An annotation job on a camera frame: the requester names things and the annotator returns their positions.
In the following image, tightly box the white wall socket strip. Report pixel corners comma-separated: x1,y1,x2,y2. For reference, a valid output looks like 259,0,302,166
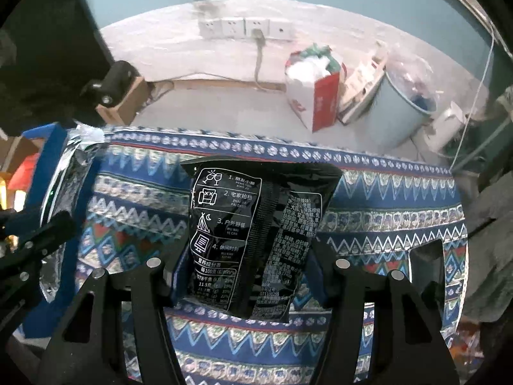
198,17,295,41

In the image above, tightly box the black hanging cloth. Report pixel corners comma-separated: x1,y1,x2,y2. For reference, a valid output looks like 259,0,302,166
1,0,113,136

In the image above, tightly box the grey cloth pile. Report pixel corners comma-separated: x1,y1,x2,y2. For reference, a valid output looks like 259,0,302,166
463,173,512,322

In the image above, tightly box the grey power cable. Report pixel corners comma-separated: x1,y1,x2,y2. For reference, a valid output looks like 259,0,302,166
252,27,286,93

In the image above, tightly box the white flat boxes stack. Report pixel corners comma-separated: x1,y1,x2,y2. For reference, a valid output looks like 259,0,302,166
337,41,389,125

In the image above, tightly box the orange red snack bag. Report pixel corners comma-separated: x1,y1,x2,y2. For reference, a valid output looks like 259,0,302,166
7,153,40,193

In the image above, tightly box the silver foil snack bag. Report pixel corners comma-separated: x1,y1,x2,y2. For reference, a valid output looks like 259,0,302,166
40,123,105,303

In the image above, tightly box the light blue trash bin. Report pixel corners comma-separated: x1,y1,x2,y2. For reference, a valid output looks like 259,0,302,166
366,71,437,153

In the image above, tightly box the blue patterned table cloth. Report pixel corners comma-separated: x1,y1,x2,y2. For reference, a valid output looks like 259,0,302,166
75,127,468,384

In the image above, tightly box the blue cardboard storage box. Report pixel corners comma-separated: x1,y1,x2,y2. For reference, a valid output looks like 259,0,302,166
15,123,97,342

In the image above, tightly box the black text snack bag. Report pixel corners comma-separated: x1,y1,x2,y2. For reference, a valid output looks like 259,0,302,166
182,157,342,322

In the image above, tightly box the red white paper bag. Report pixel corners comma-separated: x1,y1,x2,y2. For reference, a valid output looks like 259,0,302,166
284,44,347,133

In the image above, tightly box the black cylinder device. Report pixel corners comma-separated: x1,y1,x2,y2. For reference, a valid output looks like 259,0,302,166
80,60,140,107

